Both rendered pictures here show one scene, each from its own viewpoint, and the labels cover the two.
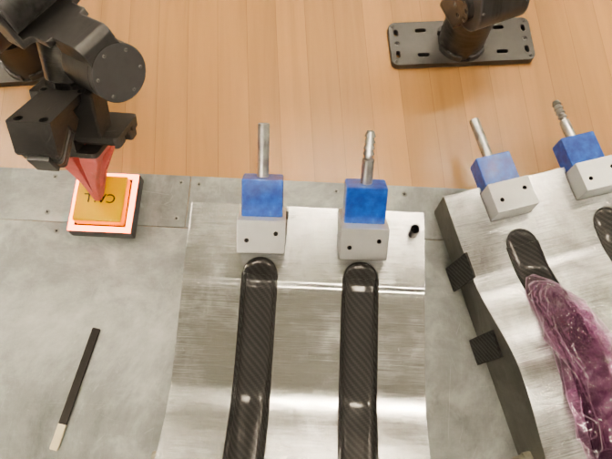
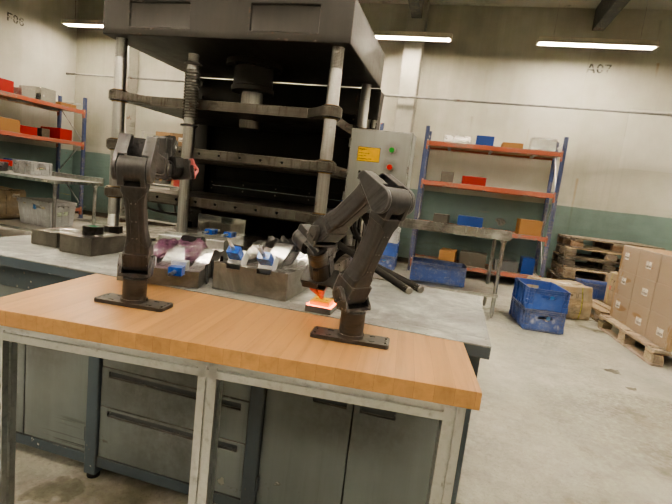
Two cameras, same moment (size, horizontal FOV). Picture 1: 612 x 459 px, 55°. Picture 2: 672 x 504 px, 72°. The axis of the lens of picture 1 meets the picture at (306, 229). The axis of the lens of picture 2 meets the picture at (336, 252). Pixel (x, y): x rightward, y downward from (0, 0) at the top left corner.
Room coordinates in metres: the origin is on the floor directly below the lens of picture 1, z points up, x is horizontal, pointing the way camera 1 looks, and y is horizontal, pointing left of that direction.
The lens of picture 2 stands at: (1.60, 0.54, 1.18)
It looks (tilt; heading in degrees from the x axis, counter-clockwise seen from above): 8 degrees down; 191
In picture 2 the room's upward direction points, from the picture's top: 7 degrees clockwise
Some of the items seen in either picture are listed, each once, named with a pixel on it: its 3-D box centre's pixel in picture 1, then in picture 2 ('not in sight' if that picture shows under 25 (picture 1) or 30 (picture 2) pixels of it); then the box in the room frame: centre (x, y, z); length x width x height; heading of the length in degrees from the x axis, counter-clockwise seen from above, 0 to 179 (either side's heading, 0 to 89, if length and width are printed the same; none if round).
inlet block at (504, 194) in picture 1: (492, 167); (175, 271); (0.30, -0.22, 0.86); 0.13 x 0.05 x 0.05; 14
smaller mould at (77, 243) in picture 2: not in sight; (94, 242); (-0.04, -0.79, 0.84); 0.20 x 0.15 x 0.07; 177
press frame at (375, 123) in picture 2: not in sight; (271, 220); (-1.39, -0.51, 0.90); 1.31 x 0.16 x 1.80; 87
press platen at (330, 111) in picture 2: not in sight; (251, 128); (-0.92, -0.52, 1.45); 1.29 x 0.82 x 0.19; 87
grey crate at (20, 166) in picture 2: not in sight; (32, 167); (-3.58, -4.64, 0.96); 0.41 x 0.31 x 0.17; 76
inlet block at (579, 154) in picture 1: (575, 147); not in sight; (0.32, -0.33, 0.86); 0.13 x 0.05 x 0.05; 14
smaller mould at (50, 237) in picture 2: not in sight; (60, 236); (-0.08, -0.99, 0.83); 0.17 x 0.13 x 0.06; 177
